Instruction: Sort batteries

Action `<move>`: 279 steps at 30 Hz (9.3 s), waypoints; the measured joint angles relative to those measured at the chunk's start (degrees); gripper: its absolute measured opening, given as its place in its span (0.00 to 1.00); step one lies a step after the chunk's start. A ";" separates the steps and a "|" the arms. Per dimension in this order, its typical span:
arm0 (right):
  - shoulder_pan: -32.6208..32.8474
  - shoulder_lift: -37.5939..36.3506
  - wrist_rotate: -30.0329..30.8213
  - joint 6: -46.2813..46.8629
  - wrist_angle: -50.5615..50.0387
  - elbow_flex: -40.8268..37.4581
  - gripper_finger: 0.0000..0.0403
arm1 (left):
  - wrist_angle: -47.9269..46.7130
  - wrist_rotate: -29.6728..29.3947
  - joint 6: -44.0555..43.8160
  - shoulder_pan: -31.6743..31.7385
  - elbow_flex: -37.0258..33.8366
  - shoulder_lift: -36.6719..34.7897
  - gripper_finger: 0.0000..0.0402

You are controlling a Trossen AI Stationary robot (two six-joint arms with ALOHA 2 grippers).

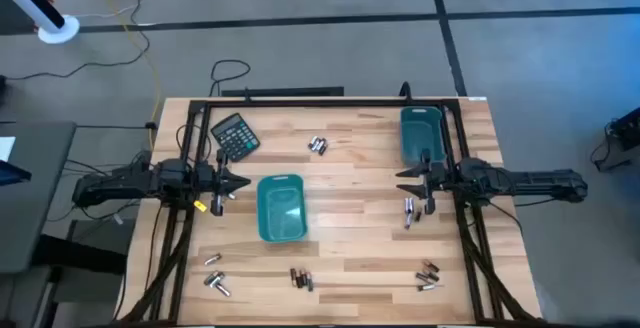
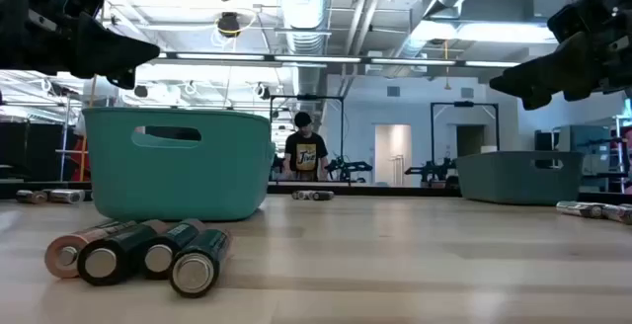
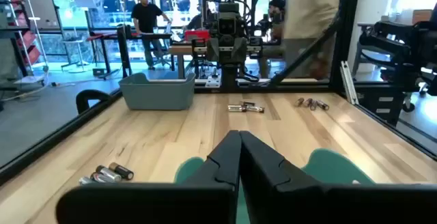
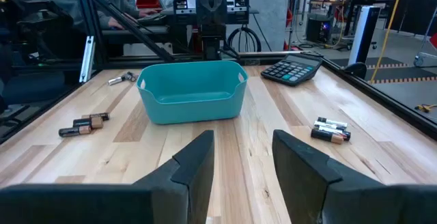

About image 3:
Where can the white rack with red bins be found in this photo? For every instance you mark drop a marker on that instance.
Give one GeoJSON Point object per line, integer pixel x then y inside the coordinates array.
{"type": "Point", "coordinates": [25, 39]}

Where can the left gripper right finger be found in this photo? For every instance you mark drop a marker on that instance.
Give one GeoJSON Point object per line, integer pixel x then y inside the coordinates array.
{"type": "Point", "coordinates": [341, 203]}

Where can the teal green plastic bin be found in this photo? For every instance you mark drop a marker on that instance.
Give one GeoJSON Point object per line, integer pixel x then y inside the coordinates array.
{"type": "Point", "coordinates": [327, 169]}

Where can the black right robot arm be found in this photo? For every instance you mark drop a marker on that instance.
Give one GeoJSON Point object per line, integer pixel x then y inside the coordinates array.
{"type": "Point", "coordinates": [229, 75]}

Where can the brown cardboard box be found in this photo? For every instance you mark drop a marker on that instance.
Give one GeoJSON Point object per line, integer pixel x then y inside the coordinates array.
{"type": "Point", "coordinates": [422, 16]}

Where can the silver aluminium extrusion bar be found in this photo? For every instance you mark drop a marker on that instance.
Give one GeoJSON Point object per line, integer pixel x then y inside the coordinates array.
{"type": "Point", "coordinates": [349, 84]}

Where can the black desk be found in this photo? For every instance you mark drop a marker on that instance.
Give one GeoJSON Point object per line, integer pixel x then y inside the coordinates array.
{"type": "Point", "coordinates": [124, 53]}

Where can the person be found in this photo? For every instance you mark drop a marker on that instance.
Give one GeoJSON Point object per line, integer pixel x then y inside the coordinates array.
{"type": "Point", "coordinates": [274, 22]}
{"type": "Point", "coordinates": [307, 12]}
{"type": "Point", "coordinates": [147, 15]}
{"type": "Point", "coordinates": [196, 22]}

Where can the copper black Duracell AA battery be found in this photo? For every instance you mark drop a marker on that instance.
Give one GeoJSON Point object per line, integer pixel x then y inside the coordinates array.
{"type": "Point", "coordinates": [322, 105]}
{"type": "Point", "coordinates": [307, 102]}
{"type": "Point", "coordinates": [313, 105]}
{"type": "Point", "coordinates": [122, 171]}
{"type": "Point", "coordinates": [299, 102]}

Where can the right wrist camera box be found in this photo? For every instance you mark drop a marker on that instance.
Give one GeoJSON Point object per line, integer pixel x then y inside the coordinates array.
{"type": "Point", "coordinates": [227, 26]}

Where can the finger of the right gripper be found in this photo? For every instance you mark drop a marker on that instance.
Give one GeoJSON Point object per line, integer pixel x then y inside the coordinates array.
{"type": "Point", "coordinates": [241, 50]}
{"type": "Point", "coordinates": [213, 50]}

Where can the red box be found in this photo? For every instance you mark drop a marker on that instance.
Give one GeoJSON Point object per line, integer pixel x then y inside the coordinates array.
{"type": "Point", "coordinates": [197, 35]}

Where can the black box white labels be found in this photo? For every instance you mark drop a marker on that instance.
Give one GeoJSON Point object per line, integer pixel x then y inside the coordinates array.
{"type": "Point", "coordinates": [372, 104]}

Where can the blue-grey plastic bin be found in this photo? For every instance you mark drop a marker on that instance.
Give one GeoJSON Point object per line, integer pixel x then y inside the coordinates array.
{"type": "Point", "coordinates": [157, 96]}

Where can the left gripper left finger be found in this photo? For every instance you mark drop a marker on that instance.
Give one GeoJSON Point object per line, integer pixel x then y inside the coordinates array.
{"type": "Point", "coordinates": [153, 203]}

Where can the wooden background table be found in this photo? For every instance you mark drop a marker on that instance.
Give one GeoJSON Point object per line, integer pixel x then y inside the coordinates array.
{"type": "Point", "coordinates": [181, 50]}

